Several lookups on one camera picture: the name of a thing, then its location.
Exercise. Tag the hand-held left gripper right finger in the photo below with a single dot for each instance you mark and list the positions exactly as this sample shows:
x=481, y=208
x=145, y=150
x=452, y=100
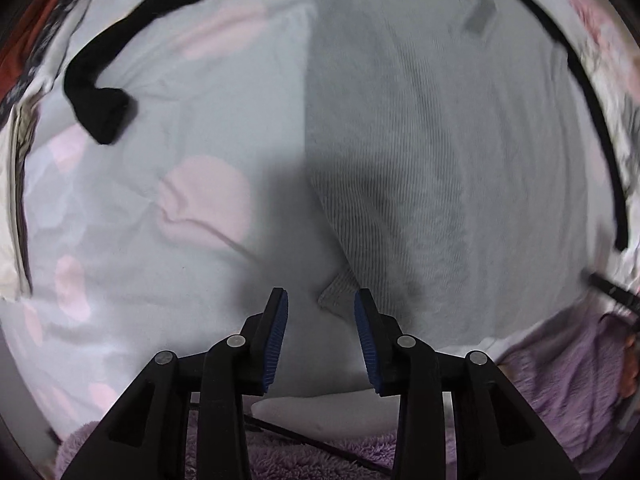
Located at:
x=364, y=340

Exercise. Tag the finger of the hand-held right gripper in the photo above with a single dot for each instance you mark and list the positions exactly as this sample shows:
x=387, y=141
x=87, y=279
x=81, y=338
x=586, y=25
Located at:
x=615, y=290

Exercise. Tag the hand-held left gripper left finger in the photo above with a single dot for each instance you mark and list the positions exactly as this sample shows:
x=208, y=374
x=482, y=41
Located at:
x=277, y=340

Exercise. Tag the grey shirt with black sleeves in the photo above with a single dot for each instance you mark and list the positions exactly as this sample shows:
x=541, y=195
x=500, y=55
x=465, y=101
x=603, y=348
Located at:
x=400, y=110

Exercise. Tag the person's right forearm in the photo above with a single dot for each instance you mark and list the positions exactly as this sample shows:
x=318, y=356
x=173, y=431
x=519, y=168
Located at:
x=565, y=400

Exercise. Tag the purple fleece robe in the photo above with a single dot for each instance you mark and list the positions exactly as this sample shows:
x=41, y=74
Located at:
x=300, y=460

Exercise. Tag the polka dot bed sheet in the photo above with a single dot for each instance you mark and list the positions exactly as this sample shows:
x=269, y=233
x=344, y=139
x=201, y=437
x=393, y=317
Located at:
x=150, y=110

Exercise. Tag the white folded cloth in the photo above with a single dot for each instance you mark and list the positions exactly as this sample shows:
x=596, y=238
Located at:
x=10, y=260

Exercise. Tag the black patterned folded cloth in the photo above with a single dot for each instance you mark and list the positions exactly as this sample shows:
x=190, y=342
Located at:
x=55, y=25

